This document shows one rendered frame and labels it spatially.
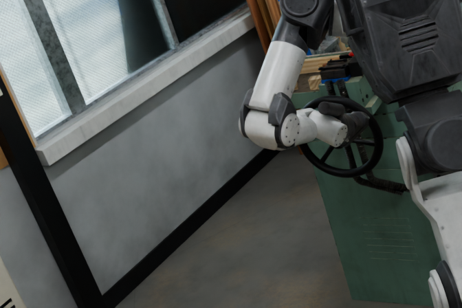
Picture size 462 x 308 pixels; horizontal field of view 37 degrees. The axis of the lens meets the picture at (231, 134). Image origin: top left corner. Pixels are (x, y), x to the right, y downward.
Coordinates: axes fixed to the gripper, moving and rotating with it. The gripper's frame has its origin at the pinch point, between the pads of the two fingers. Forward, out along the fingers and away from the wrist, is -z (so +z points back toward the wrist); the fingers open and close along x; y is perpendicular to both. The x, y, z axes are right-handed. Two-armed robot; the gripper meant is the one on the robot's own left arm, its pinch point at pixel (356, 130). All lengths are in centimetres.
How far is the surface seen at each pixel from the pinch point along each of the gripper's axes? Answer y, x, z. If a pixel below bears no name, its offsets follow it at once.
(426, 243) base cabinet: -31, -22, -51
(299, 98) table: 29.4, -14.0, -21.5
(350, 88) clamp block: 14.2, 4.4, -10.3
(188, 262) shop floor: 39, -129, -80
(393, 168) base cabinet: -7.4, -9.4, -35.9
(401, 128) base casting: -1.2, 3.6, -28.3
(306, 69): 41, -9, -35
